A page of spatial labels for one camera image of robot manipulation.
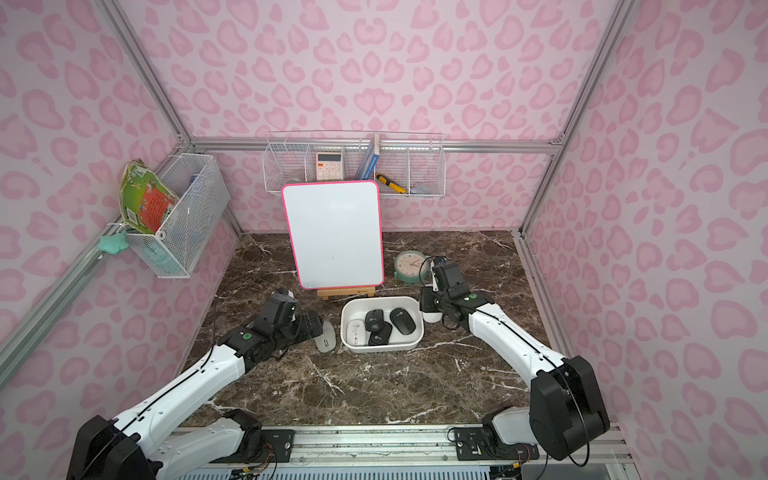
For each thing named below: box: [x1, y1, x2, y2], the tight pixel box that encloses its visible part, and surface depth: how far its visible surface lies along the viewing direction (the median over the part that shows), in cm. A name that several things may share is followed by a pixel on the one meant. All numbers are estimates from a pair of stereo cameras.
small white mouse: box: [346, 320, 366, 346], surface depth 92 cm
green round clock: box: [394, 250, 428, 284], surface depth 109 cm
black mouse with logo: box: [364, 309, 385, 332], surface depth 92 cm
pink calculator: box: [316, 152, 343, 181], surface depth 97 cm
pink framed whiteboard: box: [281, 180, 385, 290], surface depth 93 cm
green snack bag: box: [120, 159, 179, 234], surface depth 74 cm
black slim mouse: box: [368, 321, 393, 346], surface depth 92 cm
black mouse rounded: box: [390, 307, 417, 335], surface depth 95 cm
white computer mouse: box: [422, 312, 443, 323], surface depth 86 cm
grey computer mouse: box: [313, 321, 337, 353], surface depth 90 cm
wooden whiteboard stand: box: [317, 286, 376, 300], surface depth 100 cm
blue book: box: [356, 133, 380, 180], surface depth 90 cm
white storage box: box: [340, 296, 425, 353], surface depth 95 cm
